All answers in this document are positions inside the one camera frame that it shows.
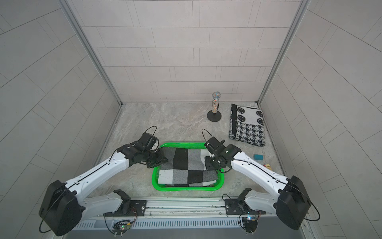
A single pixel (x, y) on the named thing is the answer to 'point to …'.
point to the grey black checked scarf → (185, 167)
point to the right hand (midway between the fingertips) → (207, 166)
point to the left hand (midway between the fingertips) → (170, 158)
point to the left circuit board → (121, 227)
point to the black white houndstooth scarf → (246, 124)
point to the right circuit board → (250, 223)
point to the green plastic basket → (216, 186)
